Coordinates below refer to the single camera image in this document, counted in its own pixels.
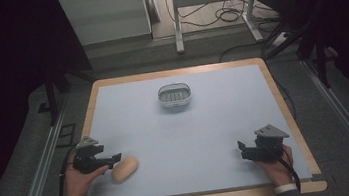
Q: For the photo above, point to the tan bread roll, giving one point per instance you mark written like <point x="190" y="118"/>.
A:
<point x="125" y="169"/>

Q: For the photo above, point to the white metal desk frame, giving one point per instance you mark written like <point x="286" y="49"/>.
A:
<point x="215" y="5"/>

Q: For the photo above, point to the person's left hand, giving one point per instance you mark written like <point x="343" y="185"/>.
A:
<point x="79" y="182"/>

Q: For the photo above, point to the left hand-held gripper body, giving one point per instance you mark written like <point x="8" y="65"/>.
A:
<point x="85" y="156"/>

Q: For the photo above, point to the white soap dish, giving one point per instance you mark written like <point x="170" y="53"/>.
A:
<point x="174" y="95"/>

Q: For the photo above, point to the white power strip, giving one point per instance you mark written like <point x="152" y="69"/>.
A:
<point x="280" y="39"/>

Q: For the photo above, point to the grey cabinet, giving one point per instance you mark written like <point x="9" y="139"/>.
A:
<point x="107" y="16"/>

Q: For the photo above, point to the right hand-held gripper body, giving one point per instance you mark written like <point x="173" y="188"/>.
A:
<point x="267" y="145"/>

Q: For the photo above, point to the light blue table mat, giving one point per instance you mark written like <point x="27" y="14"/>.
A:
<point x="197" y="132"/>

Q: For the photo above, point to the person's right hand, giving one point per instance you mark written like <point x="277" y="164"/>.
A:
<point x="278" y="170"/>

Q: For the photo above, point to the black stand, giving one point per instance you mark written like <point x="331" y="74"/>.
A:
<point x="320" y="56"/>
<point x="55" y="89"/>

